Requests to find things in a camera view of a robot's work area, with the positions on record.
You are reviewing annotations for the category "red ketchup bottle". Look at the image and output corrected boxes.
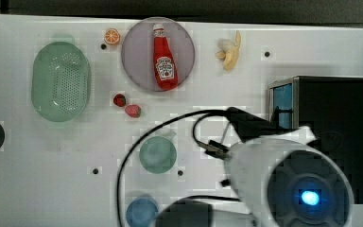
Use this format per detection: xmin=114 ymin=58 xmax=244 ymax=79
xmin=153 ymin=24 xmax=179 ymax=91

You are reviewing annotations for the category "pink toy strawberry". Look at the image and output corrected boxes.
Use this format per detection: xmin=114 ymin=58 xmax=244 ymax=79
xmin=125 ymin=104 xmax=141 ymax=118

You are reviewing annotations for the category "green perforated colander bowl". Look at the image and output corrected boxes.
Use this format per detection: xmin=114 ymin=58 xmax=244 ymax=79
xmin=31 ymin=42 xmax=91 ymax=122

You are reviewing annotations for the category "black toaster oven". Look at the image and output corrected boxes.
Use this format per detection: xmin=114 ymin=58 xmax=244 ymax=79
xmin=268 ymin=76 xmax=363 ymax=204

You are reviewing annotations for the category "dark red toy strawberry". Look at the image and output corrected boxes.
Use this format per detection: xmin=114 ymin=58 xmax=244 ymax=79
xmin=112 ymin=94 xmax=127 ymax=107

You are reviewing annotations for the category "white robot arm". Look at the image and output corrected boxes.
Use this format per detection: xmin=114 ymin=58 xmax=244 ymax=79
xmin=154 ymin=107 xmax=354 ymax=227

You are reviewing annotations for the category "purple round plate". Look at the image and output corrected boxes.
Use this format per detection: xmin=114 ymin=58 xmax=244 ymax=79
xmin=121 ymin=17 xmax=195 ymax=92

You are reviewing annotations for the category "orange slice toy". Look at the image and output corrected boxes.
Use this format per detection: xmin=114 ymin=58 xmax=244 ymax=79
xmin=104 ymin=28 xmax=121 ymax=45

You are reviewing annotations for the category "green mug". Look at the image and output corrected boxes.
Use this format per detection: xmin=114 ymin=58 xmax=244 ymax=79
xmin=139 ymin=131 xmax=177 ymax=174

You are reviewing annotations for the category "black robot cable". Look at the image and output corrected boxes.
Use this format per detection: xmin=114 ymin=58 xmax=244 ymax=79
xmin=115 ymin=108 xmax=242 ymax=227

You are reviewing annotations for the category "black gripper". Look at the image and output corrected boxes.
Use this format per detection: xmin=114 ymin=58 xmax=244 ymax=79
xmin=225 ymin=107 xmax=290 ymax=142

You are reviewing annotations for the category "peeled toy banana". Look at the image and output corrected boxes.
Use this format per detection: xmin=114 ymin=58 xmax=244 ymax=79
xmin=216 ymin=31 xmax=241 ymax=72

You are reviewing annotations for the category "blue cup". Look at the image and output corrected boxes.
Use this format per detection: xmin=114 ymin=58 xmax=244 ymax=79
xmin=126 ymin=195 xmax=159 ymax=227

